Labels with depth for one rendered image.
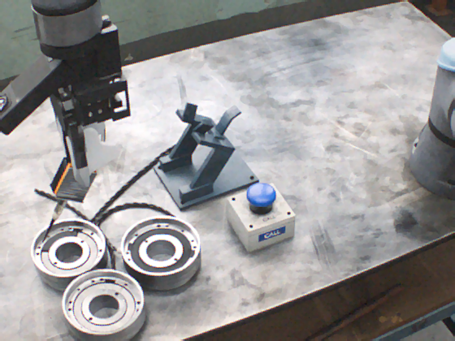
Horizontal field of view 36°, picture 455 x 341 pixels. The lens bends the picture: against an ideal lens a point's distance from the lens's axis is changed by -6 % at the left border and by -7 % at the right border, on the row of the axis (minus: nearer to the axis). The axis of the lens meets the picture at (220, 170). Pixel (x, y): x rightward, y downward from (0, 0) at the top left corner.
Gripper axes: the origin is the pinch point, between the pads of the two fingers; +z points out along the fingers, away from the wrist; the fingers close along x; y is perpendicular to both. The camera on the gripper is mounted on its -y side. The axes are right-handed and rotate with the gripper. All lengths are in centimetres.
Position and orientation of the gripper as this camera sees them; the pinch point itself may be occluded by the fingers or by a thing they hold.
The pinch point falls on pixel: (75, 172)
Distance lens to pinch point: 92.4
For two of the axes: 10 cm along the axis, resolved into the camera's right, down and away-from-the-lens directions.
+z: 0.2, 7.4, 6.8
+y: 9.0, -3.1, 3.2
